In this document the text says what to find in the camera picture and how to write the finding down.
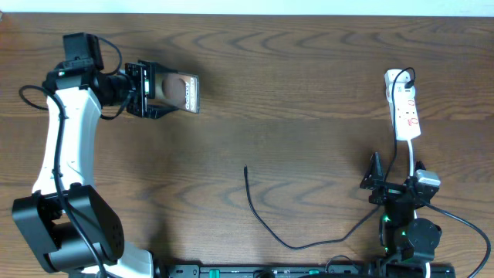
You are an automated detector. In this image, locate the white power strip cord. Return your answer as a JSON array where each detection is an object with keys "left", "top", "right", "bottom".
[{"left": 407, "top": 139, "right": 431, "bottom": 278}]

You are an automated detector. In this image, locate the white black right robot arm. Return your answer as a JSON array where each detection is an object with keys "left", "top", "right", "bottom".
[{"left": 360, "top": 153, "right": 442, "bottom": 277}]

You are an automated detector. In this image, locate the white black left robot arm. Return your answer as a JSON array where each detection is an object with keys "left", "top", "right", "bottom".
[{"left": 12, "top": 56, "right": 199, "bottom": 277}]

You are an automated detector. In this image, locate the white power strip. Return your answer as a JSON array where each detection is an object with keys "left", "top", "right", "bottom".
[{"left": 384, "top": 69, "right": 421, "bottom": 141}]

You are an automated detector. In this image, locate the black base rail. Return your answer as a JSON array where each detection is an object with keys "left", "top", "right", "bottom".
[{"left": 154, "top": 263, "right": 456, "bottom": 278}]

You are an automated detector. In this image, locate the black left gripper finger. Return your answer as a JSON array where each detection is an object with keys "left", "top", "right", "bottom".
[
  {"left": 146, "top": 105, "right": 178, "bottom": 119},
  {"left": 138, "top": 59, "right": 178, "bottom": 74}
]

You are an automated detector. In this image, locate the black USB charging cable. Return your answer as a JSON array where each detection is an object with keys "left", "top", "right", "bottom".
[{"left": 243, "top": 67, "right": 417, "bottom": 251}]

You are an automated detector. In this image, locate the white USB charger plug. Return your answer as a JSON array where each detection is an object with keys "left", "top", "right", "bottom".
[{"left": 384, "top": 69, "right": 415, "bottom": 102}]

